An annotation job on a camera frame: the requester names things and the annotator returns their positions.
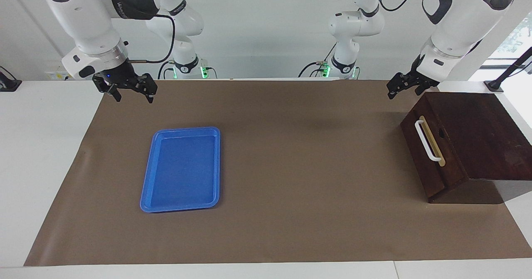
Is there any white power socket strip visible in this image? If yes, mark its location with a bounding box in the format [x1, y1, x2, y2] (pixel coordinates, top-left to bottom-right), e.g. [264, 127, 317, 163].
[45, 70, 74, 81]

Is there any black left base cable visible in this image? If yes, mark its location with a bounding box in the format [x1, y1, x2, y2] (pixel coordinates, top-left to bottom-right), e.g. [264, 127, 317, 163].
[298, 42, 337, 78]

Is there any black right base cable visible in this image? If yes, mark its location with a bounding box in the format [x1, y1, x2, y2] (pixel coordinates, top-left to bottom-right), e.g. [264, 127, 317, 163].
[158, 61, 177, 80]

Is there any brown table mat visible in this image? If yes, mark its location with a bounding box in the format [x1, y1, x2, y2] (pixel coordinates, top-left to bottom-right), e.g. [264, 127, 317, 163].
[24, 79, 532, 267]

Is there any black table clamp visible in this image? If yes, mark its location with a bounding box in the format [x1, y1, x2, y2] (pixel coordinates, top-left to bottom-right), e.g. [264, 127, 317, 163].
[0, 66, 22, 92]

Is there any dark wooden drawer cabinet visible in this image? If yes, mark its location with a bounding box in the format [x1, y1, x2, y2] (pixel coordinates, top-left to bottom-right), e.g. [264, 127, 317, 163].
[400, 91, 532, 205]

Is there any black stand with pole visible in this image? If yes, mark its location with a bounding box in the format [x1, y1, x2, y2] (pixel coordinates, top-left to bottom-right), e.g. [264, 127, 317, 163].
[484, 46, 532, 93]

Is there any blue plastic tray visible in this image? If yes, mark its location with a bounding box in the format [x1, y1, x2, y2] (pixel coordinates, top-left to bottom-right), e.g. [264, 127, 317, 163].
[140, 126, 221, 213]

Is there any wooden drawer with white handle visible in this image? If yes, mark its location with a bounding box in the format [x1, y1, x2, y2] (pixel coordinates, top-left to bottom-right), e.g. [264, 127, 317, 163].
[400, 93, 468, 200]

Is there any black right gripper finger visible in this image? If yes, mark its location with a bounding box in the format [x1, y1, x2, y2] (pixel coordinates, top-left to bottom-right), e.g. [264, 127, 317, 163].
[92, 74, 122, 102]
[134, 74, 158, 104]

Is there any black base cable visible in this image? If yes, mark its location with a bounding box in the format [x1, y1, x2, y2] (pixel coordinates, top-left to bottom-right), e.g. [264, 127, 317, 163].
[298, 42, 337, 78]
[158, 61, 177, 80]

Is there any window with outdoor view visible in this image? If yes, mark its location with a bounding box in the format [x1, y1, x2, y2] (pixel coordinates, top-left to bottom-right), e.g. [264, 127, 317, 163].
[490, 15, 532, 67]

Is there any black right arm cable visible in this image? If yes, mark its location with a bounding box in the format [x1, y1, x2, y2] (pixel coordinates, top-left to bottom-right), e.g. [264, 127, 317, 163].
[125, 13, 176, 64]

